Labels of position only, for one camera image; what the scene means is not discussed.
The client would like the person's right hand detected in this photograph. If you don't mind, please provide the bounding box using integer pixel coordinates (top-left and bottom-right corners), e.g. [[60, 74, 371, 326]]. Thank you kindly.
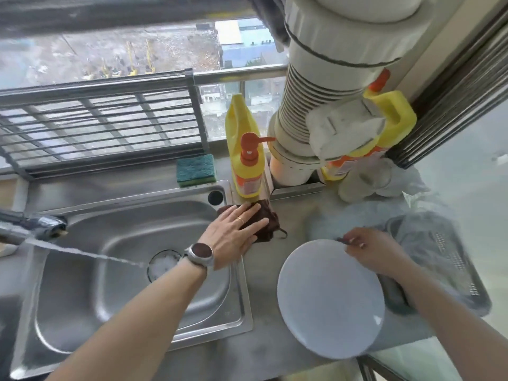
[[337, 227, 412, 276]]

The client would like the person's left hand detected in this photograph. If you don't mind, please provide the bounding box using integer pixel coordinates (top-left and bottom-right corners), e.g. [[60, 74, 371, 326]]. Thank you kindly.
[[197, 202, 271, 271]]

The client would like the brown cloth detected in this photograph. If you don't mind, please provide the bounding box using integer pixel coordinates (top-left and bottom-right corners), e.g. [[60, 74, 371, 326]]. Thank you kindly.
[[217, 199, 288, 243]]

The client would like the white round plate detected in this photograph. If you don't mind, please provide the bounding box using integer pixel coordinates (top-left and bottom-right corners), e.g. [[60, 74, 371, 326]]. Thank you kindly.
[[277, 239, 386, 360]]

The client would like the person's right forearm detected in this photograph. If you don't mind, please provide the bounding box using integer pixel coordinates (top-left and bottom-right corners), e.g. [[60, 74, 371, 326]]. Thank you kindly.
[[391, 261, 508, 381]]

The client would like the person's left forearm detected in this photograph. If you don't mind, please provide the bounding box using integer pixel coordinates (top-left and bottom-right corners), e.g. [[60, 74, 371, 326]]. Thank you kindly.
[[46, 256, 208, 381]]

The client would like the clear plastic bag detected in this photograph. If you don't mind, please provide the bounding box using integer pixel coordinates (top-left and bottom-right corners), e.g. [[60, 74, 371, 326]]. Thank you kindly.
[[307, 193, 458, 250]]

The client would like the silver wristwatch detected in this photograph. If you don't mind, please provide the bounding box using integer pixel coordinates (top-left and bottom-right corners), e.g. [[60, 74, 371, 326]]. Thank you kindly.
[[183, 242, 215, 269]]

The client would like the yellow pump bottle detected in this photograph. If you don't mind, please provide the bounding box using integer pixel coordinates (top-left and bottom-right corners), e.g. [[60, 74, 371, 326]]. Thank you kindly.
[[233, 132, 277, 199]]

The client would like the green yellow sponge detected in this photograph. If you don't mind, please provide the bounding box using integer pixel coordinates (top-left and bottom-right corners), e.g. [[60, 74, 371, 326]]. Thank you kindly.
[[176, 153, 217, 189]]

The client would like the white plastic bag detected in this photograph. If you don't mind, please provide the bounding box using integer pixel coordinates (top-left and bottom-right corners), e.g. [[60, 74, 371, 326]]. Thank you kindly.
[[338, 156, 432, 204]]

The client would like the sink drain strainer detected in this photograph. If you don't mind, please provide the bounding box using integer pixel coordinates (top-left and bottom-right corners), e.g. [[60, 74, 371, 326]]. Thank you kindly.
[[146, 249, 184, 283]]

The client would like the tall yellow bottle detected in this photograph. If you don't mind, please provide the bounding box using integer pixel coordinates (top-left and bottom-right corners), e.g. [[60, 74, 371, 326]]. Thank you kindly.
[[225, 93, 263, 165]]

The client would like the steel drain tray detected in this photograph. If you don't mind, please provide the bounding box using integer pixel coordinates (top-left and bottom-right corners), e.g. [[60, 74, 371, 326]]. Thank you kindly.
[[376, 212, 493, 317]]

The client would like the white rag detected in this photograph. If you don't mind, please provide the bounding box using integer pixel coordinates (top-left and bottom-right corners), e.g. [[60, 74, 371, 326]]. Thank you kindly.
[[305, 98, 387, 161]]

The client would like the yellow jug with orange cap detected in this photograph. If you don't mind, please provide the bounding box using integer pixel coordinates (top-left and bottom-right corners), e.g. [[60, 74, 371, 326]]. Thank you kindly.
[[319, 68, 418, 182]]

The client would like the steel window railing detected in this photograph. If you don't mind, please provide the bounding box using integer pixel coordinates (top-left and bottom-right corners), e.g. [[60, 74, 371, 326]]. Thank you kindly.
[[193, 63, 289, 86]]

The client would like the water stream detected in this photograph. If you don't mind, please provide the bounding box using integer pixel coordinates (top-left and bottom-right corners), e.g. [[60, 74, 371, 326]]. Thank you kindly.
[[24, 237, 148, 269]]

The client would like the stainless steel sink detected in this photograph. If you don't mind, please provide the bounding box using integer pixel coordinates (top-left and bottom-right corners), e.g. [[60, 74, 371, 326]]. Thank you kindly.
[[10, 180, 255, 380]]

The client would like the metal dish rack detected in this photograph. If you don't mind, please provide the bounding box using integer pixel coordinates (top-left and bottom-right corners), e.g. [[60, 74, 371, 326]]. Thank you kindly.
[[0, 68, 211, 181]]

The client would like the chrome faucet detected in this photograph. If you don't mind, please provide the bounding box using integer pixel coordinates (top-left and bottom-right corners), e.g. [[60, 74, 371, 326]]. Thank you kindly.
[[0, 208, 69, 247]]

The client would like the large white drain pipe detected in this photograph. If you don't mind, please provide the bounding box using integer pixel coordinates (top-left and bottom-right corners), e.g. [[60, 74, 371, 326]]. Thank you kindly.
[[267, 0, 438, 187]]

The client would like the dark hanging cloth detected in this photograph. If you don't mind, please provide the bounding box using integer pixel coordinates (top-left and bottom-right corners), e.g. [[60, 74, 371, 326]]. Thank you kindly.
[[245, 0, 293, 47]]

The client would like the sliding window frame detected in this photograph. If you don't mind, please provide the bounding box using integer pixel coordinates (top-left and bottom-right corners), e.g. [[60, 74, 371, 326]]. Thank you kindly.
[[387, 4, 508, 170]]

